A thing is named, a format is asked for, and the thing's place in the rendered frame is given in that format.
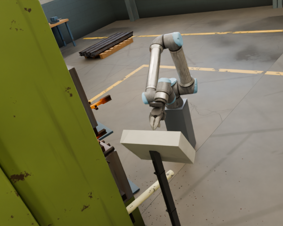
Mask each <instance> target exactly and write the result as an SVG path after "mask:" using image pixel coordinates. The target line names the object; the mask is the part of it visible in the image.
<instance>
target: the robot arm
mask: <svg viewBox="0 0 283 226"><path fill-rule="evenodd" d="M182 45H183V39H182V36H181V34H180V33H179V32H173V33H170V34H165V35H160V36H158V37H157V38H155V39H154V40H153V41H152V43H151V44H150V48H149V51H150V62H149V69H148V75H147V82H146V89H145V92H143V93H142V100H143V103H144V104H149V106H150V107H153V109H152V110H151V112H150V115H149V121H150V126H151V128H152V130H155V129H156V128H157V127H160V121H163V120H165V118H166V117H164V116H166V112H165V107H166V108H168V109H176V108H179V107H181V106H182V105H183V103H184V102H183V99H182V98H181V97H180V95H188V94H194V93H197V91H198V84H197V78H194V77H193V76H192V75H191V74H190V71H189V68H188V64H187V62H186V58H185V54H184V51H183V48H182ZM167 48H168V49H169V51H170V53H171V56H172V59H173V62H174V65H175V67H176V70H177V74H178V76H179V80H178V81H177V79H176V78H170V79H168V78H160V79H159V67H160V58H161V53H162V52H163V50H164V49H167ZM158 79H159V80H158Z"/></svg>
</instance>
